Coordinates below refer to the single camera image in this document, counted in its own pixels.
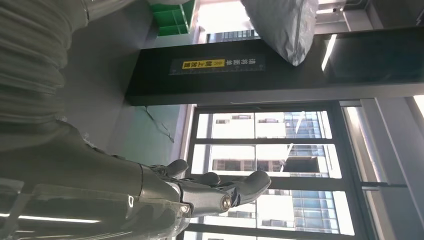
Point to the yellow and black label sticker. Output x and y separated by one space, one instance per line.
217 64

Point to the black inbound machine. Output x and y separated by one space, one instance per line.
238 86

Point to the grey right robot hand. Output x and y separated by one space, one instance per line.
82 185

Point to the green plastic crate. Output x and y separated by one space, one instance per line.
172 20

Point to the dark framed window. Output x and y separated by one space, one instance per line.
265 159

